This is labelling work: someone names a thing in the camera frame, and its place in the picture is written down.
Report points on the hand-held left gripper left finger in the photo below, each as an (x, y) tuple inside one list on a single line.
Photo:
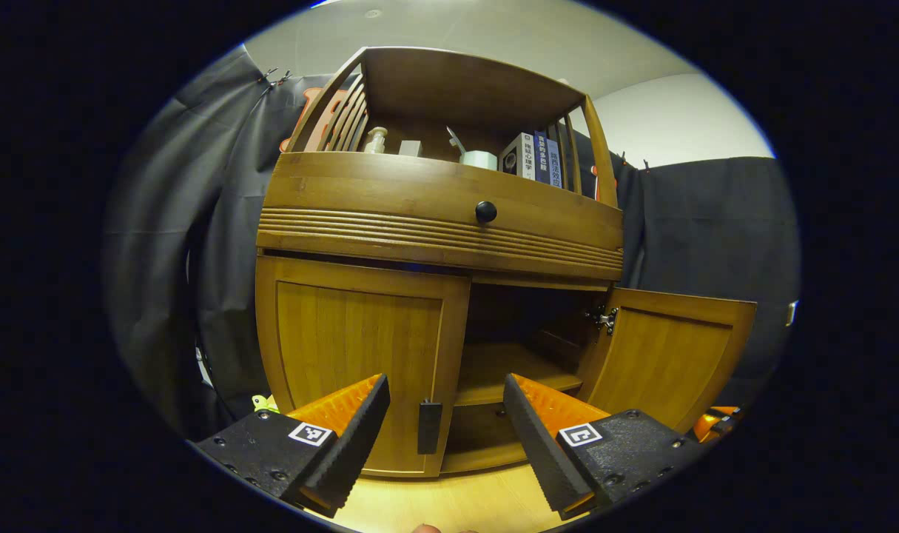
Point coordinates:
[(360, 437)]

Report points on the wooden inner shelf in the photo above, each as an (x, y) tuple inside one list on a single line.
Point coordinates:
[(501, 370)]

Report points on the small white box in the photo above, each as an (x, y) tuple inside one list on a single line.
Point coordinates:
[(410, 149)]

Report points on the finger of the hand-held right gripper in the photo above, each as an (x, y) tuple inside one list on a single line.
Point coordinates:
[(712, 423)]

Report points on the thin white scoop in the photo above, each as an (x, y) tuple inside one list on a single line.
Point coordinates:
[(455, 139)]

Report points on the grey white book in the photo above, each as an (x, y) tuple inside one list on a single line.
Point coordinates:
[(518, 157)]

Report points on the light blue book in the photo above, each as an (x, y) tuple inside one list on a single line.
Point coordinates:
[(553, 163)]

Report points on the green frog plush toy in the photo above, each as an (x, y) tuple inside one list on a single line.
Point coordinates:
[(264, 403)]

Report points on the wooden cabinet drawer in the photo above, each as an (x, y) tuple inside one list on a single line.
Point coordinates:
[(382, 192)]

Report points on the wooden cabinet door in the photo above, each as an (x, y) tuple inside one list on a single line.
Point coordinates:
[(345, 340), (664, 363)]

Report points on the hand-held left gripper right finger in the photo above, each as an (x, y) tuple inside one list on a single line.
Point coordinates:
[(538, 444)]

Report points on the black round drawer knob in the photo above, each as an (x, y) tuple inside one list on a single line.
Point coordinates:
[(486, 212)]

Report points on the black backdrop cloth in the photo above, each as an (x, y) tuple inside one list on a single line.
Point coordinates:
[(160, 259)]

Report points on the metal door hinge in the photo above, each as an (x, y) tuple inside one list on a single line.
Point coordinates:
[(604, 319)]

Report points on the wooden double-door shoe cabinet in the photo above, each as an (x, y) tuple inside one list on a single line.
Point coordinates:
[(434, 81)]

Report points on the dark blue book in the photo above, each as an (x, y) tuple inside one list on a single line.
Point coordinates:
[(541, 157)]

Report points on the white pump bottle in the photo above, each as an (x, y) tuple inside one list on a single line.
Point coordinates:
[(375, 142)]

